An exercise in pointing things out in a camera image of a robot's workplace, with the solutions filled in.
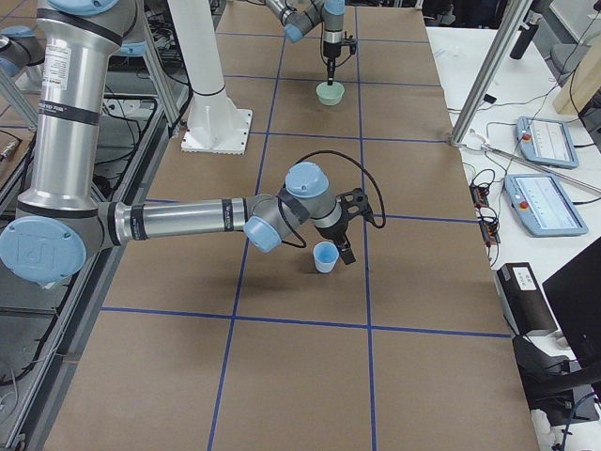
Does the black water bottle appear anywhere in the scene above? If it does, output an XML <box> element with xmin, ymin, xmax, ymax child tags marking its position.
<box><xmin>510</xmin><ymin>14</ymin><xmax>542</xmax><ymax>60</ymax></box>

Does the wooden board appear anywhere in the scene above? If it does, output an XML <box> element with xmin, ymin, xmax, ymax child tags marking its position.
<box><xmin>553</xmin><ymin>36</ymin><xmax>601</xmax><ymax>115</ymax></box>

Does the near blue teach pendant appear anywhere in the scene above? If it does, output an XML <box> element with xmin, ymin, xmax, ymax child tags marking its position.
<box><xmin>503</xmin><ymin>174</ymin><xmax>589</xmax><ymax>238</ymax></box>

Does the far blue teach pendant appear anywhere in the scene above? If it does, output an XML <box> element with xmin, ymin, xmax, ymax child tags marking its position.
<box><xmin>516</xmin><ymin>117</ymin><xmax>579</xmax><ymax>169</ymax></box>

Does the light blue plastic cup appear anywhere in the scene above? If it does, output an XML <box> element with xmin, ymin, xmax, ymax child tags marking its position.
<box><xmin>313</xmin><ymin>241</ymin><xmax>339</xmax><ymax>273</ymax></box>

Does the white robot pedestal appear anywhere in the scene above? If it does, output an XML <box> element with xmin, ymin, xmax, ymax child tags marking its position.
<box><xmin>168</xmin><ymin>0</ymin><xmax>253</xmax><ymax>154</ymax></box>

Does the green ceramic bowl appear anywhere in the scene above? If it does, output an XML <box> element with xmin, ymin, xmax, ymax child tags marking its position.
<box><xmin>316</xmin><ymin>82</ymin><xmax>345</xmax><ymax>106</ymax></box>

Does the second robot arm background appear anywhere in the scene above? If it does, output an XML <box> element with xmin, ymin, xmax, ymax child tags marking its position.
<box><xmin>1</xmin><ymin>25</ymin><xmax>45</xmax><ymax>78</ymax></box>

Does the black monitor stand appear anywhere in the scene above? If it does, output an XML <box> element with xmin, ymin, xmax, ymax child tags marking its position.
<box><xmin>512</xmin><ymin>336</ymin><xmax>600</xmax><ymax>426</ymax></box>

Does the black monitor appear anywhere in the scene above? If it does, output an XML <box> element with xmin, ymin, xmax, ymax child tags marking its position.
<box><xmin>543</xmin><ymin>240</ymin><xmax>600</xmax><ymax>366</ymax></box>

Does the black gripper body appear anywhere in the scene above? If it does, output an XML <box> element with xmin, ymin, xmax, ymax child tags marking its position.
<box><xmin>322</xmin><ymin>41</ymin><xmax>340</xmax><ymax>59</ymax></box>
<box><xmin>315</xmin><ymin>216</ymin><xmax>349</xmax><ymax>243</ymax></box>

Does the aluminium frame post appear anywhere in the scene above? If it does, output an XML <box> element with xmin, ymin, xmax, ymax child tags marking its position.
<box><xmin>449</xmin><ymin>1</ymin><xmax>551</xmax><ymax>147</ymax></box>

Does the black box with label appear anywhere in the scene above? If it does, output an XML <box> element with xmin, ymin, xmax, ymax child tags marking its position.
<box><xmin>496</xmin><ymin>262</ymin><xmax>557</xmax><ymax>336</ymax></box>

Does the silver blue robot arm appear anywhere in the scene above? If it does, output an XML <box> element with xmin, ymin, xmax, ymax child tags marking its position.
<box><xmin>1</xmin><ymin>1</ymin><xmax>356</xmax><ymax>286</ymax></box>
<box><xmin>265</xmin><ymin>0</ymin><xmax>346</xmax><ymax>86</ymax></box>

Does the blue teach pendant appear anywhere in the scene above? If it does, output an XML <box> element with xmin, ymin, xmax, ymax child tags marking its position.
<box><xmin>516</xmin><ymin>117</ymin><xmax>579</xmax><ymax>169</ymax></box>
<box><xmin>503</xmin><ymin>174</ymin><xmax>589</xmax><ymax>238</ymax></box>

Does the metal rod on desk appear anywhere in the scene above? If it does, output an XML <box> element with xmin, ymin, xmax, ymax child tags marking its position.
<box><xmin>480</xmin><ymin>144</ymin><xmax>601</xmax><ymax>195</ymax></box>

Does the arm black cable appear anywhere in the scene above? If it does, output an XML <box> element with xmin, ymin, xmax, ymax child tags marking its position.
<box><xmin>276</xmin><ymin>149</ymin><xmax>387</xmax><ymax>249</ymax></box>

